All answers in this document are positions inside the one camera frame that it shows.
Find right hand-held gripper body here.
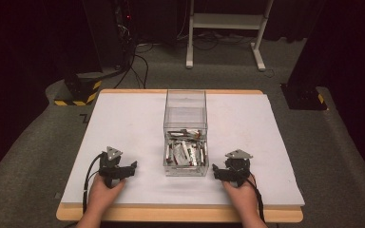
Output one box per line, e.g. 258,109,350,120
221,149,254,188

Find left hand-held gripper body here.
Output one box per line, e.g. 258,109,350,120
98,145,131,188

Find person's right hand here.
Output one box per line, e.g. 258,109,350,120
221,179,260,213

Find person's left hand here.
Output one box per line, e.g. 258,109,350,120
87,173,126,213

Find pile of small packets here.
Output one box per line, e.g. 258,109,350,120
164,127,208,167

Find white table board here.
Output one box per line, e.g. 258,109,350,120
60,92,306,209

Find wooden table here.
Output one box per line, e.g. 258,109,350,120
55,88,305,224

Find clear plastic box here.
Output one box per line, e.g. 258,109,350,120
163,88,210,178

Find black yellow striped stand base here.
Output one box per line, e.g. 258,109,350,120
53,71,104,107

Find dark equipment rack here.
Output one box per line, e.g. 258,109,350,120
81,0,137,71

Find white metal stand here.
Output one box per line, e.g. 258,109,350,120
184,0,276,72

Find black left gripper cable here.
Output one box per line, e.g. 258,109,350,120
82,152,105,215

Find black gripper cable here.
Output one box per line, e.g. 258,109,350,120
82,152,105,215
247,174,266,223

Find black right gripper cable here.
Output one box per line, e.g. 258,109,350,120
247,174,266,223

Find black floor cables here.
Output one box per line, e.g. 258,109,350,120
113,42,155,90

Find cables under white stand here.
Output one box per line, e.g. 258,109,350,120
176,28,256,51

